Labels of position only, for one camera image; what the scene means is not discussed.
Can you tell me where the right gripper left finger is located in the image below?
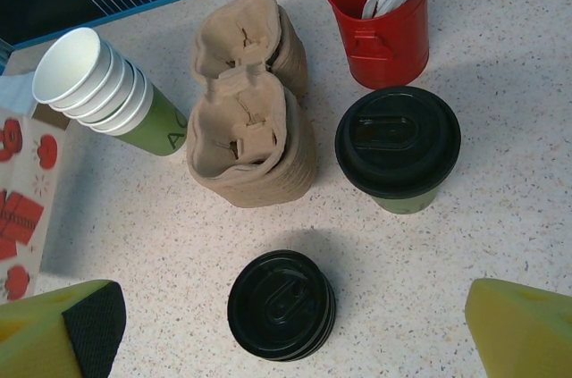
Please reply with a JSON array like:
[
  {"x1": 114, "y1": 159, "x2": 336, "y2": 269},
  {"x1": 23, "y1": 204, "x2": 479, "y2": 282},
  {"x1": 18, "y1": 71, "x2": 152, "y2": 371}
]
[{"x1": 0, "y1": 278, "x2": 128, "y2": 378}]

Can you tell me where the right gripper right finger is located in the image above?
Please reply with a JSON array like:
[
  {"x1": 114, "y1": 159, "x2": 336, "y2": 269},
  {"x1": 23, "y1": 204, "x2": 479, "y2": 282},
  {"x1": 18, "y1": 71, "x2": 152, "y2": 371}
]
[{"x1": 464, "y1": 278, "x2": 572, "y2": 378}]

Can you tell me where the red printed white paper bag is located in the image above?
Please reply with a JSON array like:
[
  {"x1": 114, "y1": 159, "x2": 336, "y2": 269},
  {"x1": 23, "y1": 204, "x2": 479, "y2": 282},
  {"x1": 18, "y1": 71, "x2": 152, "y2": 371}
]
[{"x1": 0, "y1": 113, "x2": 68, "y2": 303}]

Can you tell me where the green paper coffee cup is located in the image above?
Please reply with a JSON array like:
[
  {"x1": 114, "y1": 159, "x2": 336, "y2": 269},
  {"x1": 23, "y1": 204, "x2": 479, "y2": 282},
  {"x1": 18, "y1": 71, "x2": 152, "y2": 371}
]
[{"x1": 370, "y1": 181, "x2": 443, "y2": 216}]

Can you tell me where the black plastic cup lid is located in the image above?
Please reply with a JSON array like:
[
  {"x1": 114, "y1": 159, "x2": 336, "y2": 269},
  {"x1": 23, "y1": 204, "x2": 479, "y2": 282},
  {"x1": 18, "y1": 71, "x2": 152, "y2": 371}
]
[{"x1": 334, "y1": 85, "x2": 462, "y2": 196}]

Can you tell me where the stack of black lids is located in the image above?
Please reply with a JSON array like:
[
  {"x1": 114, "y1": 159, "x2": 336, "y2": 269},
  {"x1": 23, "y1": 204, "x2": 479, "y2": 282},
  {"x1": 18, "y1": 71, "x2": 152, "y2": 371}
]
[{"x1": 226, "y1": 248, "x2": 337, "y2": 362}]

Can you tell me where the white paper cup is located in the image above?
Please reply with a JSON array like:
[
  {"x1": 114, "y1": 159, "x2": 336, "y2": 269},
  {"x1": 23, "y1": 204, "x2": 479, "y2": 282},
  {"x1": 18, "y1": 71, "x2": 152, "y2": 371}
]
[{"x1": 31, "y1": 27, "x2": 189, "y2": 159}]

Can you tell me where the stack of pulp cup carriers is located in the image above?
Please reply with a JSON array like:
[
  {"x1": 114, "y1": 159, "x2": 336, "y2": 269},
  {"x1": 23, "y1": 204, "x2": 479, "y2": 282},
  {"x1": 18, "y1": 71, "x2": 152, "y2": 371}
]
[{"x1": 185, "y1": 0, "x2": 318, "y2": 209}]

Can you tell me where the red metal bucket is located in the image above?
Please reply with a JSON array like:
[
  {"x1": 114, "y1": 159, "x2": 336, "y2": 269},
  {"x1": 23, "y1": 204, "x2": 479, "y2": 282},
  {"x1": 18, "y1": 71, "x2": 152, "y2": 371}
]
[{"x1": 324, "y1": 0, "x2": 431, "y2": 91}]

